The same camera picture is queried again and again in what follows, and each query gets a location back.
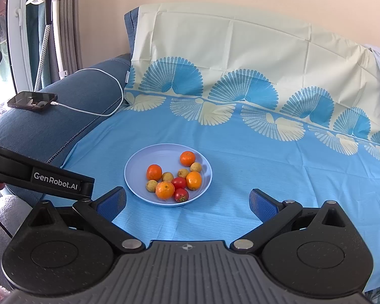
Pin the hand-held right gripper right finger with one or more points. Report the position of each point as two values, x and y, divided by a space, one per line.
262 205

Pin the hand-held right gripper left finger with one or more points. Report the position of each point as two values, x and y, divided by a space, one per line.
110 204

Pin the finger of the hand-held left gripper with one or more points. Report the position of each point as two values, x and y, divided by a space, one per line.
87 188

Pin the large orange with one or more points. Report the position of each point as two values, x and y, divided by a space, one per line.
165 190

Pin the light blue plate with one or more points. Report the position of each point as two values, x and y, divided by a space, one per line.
158 158

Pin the white fluffy blanket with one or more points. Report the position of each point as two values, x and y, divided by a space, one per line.
15 205

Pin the blue fan-print sheet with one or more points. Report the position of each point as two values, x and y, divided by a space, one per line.
240 164

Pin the black smartphone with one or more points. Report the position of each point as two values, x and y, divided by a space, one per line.
31 100

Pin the garment steamer on stand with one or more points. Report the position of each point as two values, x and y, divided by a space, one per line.
57 38

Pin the grey curtain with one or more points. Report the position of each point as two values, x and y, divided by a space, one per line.
71 38

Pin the black garment steamer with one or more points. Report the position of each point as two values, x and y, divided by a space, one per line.
49 6

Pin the white window frame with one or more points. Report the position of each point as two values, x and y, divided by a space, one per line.
17 38

